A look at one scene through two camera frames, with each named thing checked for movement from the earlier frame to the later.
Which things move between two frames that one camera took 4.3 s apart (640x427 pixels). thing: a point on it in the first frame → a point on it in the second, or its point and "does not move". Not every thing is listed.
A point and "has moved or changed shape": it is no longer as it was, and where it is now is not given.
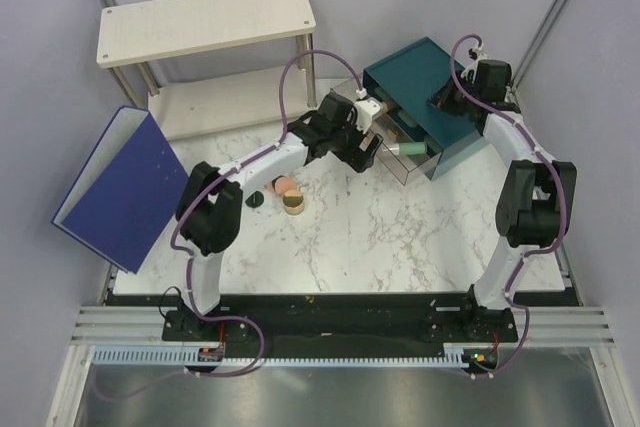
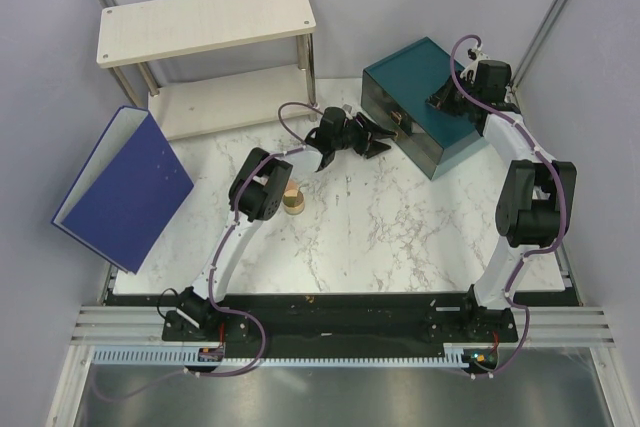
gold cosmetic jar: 293,202 does not move
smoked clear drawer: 405,149 has moved or changed shape
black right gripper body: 454,100 does not move
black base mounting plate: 409,319 does not move
